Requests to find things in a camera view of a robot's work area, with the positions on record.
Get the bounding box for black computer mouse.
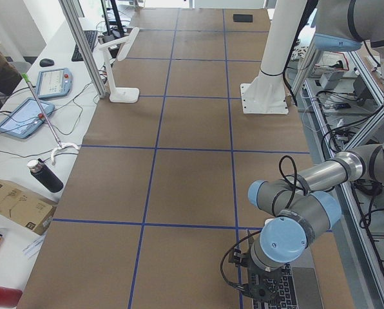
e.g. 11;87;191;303
39;58;55;68

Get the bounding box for near blue teach pendant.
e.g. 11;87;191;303
0;97;44;139

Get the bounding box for white desk lamp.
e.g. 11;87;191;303
97;27;140;104

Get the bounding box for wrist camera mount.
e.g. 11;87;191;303
227;236;254;267

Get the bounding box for black mouse pad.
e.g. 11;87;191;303
233;14;253;23

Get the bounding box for red object at edge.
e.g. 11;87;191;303
0;286;23;308

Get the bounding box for grabber stick green tip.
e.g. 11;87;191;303
21;73;80;165

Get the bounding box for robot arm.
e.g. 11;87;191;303
239;1;384;303

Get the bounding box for far blue teach pendant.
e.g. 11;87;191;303
35;68;73;99

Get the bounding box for cardboard box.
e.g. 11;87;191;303
0;180;57;235

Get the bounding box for white camera pole mount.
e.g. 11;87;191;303
240;0;307;115

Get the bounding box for aluminium frame post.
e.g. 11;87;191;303
59;0;106;98

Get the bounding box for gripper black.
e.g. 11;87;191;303
247;246;282;303

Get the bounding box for grey laptop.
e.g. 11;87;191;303
245;233;323;308

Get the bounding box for blue teach pendant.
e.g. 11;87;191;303
0;97;44;139
35;68;73;99

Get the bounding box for black keyboard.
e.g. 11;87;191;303
71;30;99;62

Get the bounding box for black water bottle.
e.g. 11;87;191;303
26;159;64;193

